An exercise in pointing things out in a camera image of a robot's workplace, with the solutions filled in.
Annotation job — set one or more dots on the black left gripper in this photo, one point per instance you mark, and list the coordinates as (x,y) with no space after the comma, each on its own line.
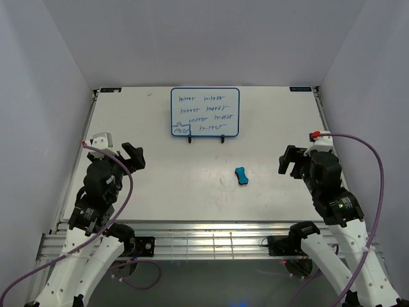
(137,160)

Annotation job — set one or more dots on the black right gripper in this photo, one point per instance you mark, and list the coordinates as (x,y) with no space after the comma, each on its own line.
(292,153)

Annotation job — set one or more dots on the blue black whiteboard eraser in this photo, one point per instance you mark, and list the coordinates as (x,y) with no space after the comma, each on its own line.
(241,176)

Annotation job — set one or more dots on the blue framed whiteboard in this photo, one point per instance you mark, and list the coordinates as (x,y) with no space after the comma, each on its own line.
(208,112)

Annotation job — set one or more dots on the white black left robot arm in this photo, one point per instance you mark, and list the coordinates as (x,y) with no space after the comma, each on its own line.
(93,239)

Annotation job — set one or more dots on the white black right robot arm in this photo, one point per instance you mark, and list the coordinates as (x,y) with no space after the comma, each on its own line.
(358,279)

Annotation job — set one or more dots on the right black corner label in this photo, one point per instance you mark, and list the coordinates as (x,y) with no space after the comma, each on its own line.
(300,89)

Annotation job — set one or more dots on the black corner label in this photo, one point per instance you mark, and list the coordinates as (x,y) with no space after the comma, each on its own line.
(300,89)
(110,90)

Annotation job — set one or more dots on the left black corner label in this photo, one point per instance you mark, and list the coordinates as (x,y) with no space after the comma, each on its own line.
(110,90)

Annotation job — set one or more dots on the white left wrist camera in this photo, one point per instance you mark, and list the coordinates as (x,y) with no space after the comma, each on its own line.
(101,141)

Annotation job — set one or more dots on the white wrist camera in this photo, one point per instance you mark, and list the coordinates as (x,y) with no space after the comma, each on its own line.
(321,141)
(101,141)

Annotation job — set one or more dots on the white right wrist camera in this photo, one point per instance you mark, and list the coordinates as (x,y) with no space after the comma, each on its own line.
(321,141)

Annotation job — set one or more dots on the black wire whiteboard stand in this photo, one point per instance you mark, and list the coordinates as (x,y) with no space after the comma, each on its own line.
(221,138)

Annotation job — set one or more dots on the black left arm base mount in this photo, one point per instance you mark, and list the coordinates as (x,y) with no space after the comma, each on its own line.
(140,247)

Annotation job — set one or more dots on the aluminium extrusion frame rail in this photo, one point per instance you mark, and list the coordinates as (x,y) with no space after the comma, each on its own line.
(185,241)

